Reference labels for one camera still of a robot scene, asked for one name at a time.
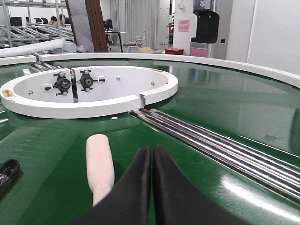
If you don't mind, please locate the black bearing mount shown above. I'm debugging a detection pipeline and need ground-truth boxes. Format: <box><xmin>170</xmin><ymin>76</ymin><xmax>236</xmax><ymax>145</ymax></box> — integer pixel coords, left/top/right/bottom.
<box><xmin>79</xmin><ymin>69</ymin><xmax>105</xmax><ymax>92</ymax></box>
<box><xmin>44</xmin><ymin>72</ymin><xmax>71</xmax><ymax>96</ymax></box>

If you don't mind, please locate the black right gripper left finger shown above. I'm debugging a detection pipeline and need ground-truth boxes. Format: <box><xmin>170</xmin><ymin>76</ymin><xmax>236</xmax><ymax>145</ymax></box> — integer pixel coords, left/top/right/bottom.
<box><xmin>70</xmin><ymin>146</ymin><xmax>151</xmax><ymax>225</ymax></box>

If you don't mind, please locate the brown wooden pillar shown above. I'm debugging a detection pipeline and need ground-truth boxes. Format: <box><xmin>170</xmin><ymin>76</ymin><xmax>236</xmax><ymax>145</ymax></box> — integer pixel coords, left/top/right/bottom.
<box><xmin>66</xmin><ymin>0</ymin><xmax>108</xmax><ymax>53</ymax></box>

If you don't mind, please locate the white inner conveyor ring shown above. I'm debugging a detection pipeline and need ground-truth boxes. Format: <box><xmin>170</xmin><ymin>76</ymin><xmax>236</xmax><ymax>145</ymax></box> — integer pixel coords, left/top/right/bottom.
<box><xmin>0</xmin><ymin>65</ymin><xmax>179</xmax><ymax>119</ymax></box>

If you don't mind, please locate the white outer rim left segment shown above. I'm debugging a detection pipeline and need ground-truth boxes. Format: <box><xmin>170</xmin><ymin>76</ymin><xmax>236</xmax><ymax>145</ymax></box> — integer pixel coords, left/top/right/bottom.
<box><xmin>0</xmin><ymin>55</ymin><xmax>37</xmax><ymax>66</ymax></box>

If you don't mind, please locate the black bearing mount left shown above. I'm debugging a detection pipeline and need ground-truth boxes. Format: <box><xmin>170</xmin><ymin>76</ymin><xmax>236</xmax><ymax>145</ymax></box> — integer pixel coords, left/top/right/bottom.
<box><xmin>44</xmin><ymin>72</ymin><xmax>71</xmax><ymax>96</ymax></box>

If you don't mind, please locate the white outer conveyor rim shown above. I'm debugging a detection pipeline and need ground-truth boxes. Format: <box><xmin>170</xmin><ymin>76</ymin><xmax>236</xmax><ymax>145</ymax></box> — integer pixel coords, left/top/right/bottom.
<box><xmin>38</xmin><ymin>52</ymin><xmax>300</xmax><ymax>89</ymax></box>

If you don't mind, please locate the red box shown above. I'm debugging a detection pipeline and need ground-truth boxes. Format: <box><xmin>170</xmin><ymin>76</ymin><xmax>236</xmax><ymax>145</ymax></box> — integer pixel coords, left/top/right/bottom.
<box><xmin>165</xmin><ymin>48</ymin><xmax>184</xmax><ymax>55</ymax></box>

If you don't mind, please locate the steel conveyor rollers right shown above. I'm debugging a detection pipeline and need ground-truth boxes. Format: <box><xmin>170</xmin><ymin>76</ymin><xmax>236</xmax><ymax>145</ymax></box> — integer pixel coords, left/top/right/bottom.
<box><xmin>130</xmin><ymin>108</ymin><xmax>300</xmax><ymax>203</ymax></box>

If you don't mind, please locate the metal roller rack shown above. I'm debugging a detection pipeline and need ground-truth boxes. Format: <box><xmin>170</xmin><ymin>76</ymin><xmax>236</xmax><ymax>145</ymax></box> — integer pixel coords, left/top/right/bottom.
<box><xmin>0</xmin><ymin>0</ymin><xmax>74</xmax><ymax>47</ymax></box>

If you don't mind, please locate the white foam roll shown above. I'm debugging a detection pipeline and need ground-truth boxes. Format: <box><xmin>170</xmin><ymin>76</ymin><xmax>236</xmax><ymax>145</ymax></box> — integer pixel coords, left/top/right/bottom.
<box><xmin>0</xmin><ymin>38</ymin><xmax>66</xmax><ymax>58</ymax></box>

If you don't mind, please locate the white office chair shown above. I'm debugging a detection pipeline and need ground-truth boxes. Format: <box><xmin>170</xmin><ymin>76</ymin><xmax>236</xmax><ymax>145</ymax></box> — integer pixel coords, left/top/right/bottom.
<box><xmin>127</xmin><ymin>29</ymin><xmax>147</xmax><ymax>53</ymax></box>

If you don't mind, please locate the black bearing mount right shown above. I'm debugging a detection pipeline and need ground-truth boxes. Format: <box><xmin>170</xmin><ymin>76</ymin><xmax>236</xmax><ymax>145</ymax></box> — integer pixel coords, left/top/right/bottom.
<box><xmin>79</xmin><ymin>69</ymin><xmax>105</xmax><ymax>92</ymax></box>

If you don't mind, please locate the black water dispenser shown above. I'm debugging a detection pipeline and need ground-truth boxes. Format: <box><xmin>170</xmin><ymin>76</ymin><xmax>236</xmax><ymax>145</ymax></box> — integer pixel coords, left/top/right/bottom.
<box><xmin>191</xmin><ymin>0</ymin><xmax>220</xmax><ymax>58</ymax></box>

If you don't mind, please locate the pink hand broom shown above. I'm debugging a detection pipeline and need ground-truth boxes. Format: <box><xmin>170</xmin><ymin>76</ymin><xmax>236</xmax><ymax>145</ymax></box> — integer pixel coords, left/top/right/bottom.
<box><xmin>86</xmin><ymin>134</ymin><xmax>114</xmax><ymax>206</ymax></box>

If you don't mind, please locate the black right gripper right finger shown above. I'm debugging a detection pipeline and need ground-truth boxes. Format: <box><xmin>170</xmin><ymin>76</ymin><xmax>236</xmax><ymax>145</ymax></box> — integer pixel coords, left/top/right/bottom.
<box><xmin>152</xmin><ymin>145</ymin><xmax>247</xmax><ymax>225</ymax></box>

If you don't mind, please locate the black cable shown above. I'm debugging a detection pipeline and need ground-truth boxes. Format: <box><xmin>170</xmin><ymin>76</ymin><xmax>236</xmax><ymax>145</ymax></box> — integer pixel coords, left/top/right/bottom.
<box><xmin>0</xmin><ymin>159</ymin><xmax>22</xmax><ymax>200</ymax></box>

